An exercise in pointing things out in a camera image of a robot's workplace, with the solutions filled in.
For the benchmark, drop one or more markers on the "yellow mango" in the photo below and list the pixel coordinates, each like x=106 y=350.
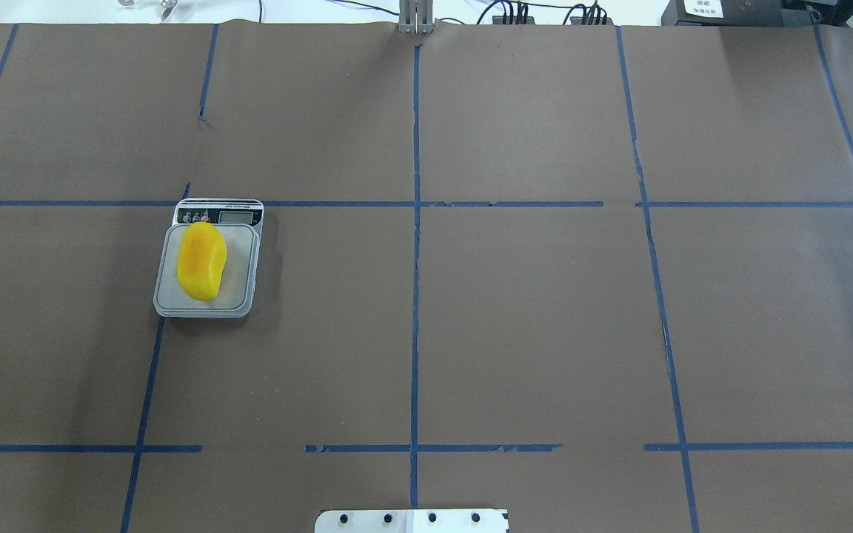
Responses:
x=201 y=260

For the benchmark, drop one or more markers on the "silver digital kitchen scale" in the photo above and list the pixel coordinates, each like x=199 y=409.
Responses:
x=240 y=221

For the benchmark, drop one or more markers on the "black computer box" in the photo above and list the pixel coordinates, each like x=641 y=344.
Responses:
x=733 y=14

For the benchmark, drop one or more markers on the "aluminium frame post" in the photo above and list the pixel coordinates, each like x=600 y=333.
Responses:
x=416 y=17

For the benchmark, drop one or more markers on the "white pedestal column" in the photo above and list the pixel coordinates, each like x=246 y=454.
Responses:
x=413 y=520

